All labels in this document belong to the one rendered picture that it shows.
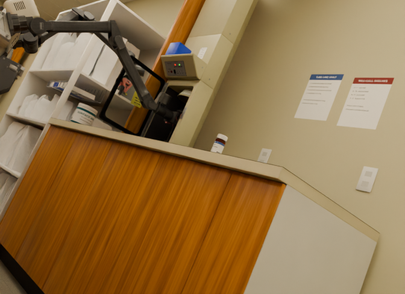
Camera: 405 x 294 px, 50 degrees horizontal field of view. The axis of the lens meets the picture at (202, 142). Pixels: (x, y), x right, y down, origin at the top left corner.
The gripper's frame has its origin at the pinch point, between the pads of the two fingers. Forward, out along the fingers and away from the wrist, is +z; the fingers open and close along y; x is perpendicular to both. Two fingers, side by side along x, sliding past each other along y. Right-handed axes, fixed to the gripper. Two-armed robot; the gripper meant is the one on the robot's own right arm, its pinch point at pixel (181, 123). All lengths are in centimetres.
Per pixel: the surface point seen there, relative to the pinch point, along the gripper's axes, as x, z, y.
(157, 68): -26.8, -16.9, 22.1
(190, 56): -31.9, -20.5, -12.9
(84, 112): 13, -34, 56
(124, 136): 24, -41, -20
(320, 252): 42, -6, -119
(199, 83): -21.3, -9.4, -14.8
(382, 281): 43, 31, -124
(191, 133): 5.5, -1.1, -14.8
